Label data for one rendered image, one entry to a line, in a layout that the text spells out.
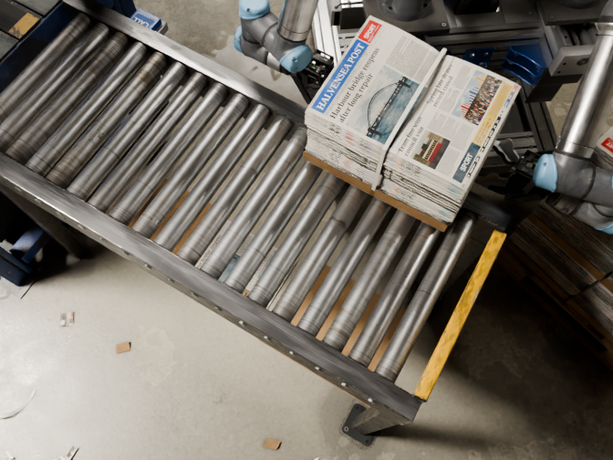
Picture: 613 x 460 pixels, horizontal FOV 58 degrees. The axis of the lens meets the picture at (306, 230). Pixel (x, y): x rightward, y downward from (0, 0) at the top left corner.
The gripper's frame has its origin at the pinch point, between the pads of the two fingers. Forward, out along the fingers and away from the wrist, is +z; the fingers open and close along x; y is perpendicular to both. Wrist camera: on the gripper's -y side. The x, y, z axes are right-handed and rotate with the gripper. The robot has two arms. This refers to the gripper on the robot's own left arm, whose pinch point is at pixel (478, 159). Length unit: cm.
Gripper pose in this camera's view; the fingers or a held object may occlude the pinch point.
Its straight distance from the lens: 144.0
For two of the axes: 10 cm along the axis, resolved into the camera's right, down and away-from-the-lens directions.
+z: -8.7, -4.7, 1.7
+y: 0.1, -3.7, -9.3
